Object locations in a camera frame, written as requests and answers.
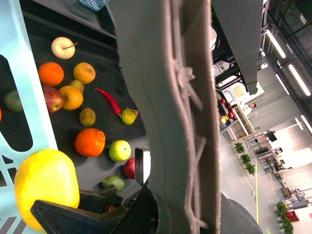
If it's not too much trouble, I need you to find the red chili pepper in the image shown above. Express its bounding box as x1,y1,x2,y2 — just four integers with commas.
95,88,122,116

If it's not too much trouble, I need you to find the red apple front right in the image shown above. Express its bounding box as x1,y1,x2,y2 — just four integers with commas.
123,157,136,179

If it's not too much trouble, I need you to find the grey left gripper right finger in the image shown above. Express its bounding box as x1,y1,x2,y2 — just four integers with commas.
168,0,221,234

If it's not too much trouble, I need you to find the light blue basket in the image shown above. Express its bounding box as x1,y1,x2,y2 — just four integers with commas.
0,0,57,234
79,0,109,12

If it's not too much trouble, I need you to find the large orange front right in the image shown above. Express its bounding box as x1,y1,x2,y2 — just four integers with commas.
75,128,106,157

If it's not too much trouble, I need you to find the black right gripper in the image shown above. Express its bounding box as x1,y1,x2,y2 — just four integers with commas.
30,148,158,234

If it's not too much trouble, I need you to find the yellow green pear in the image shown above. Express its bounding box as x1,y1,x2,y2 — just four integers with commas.
121,108,138,125

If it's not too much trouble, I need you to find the green avocado lower centre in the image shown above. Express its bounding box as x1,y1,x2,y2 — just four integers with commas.
3,89,23,112

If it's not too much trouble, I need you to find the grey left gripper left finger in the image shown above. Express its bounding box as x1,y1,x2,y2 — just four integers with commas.
110,0,195,234

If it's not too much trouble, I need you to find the black produce shelf tray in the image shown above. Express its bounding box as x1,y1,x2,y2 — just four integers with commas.
0,14,152,195

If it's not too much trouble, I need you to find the brown kiwi lower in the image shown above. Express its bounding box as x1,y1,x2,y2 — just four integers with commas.
79,108,96,126

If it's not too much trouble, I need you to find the olive kiwi upper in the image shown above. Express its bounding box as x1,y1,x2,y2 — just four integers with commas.
69,79,84,93

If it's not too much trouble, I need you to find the red apple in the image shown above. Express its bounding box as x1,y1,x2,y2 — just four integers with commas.
123,157,136,179
42,85,64,114

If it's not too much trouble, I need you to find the red apple centre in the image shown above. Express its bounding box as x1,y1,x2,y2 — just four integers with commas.
42,85,64,114

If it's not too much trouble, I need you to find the small orange mandarin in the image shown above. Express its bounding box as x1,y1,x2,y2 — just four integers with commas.
38,62,64,87

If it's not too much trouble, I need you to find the golden brown round pear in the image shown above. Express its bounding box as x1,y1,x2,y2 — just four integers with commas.
73,62,96,84

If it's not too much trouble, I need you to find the person in white shirt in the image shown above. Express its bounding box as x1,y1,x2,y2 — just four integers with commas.
239,103,256,116

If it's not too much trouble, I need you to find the white pear with stem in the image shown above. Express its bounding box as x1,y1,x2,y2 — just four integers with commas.
51,37,77,59

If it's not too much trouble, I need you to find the green apple right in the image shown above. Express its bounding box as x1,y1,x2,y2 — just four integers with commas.
109,140,131,162

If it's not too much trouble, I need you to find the yellow orange apple centre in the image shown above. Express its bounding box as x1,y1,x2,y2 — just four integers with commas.
59,85,83,110

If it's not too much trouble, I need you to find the yellow lemon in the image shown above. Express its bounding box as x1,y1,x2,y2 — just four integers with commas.
14,149,80,233

